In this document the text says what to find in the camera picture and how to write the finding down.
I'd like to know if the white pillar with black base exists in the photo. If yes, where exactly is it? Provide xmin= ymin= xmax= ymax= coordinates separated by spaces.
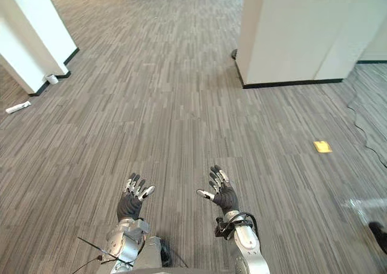
xmin=0 ymin=0 xmax=80 ymax=97

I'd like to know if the robot silver leg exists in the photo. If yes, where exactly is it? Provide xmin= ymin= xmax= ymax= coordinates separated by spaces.
xmin=132 ymin=236 xmax=175 ymax=274

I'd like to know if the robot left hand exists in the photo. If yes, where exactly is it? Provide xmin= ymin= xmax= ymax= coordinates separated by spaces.
xmin=116 ymin=172 xmax=156 ymax=222

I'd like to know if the yellow sponge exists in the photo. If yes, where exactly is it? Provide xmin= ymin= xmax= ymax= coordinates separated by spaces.
xmin=313 ymin=140 xmax=333 ymax=154

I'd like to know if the black floor cable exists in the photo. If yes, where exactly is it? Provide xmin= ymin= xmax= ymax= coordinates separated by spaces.
xmin=346 ymin=65 xmax=387 ymax=168

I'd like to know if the black object at edge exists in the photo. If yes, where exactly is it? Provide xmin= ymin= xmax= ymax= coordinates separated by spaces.
xmin=368 ymin=221 xmax=387 ymax=256

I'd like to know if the white partition cabinet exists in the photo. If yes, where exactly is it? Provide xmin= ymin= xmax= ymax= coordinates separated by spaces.
xmin=235 ymin=0 xmax=387 ymax=90

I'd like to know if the white tube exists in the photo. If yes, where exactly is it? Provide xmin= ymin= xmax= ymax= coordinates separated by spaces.
xmin=5 ymin=100 xmax=32 ymax=115

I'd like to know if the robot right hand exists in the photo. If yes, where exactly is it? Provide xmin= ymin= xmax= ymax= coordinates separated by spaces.
xmin=196 ymin=165 xmax=240 ymax=217

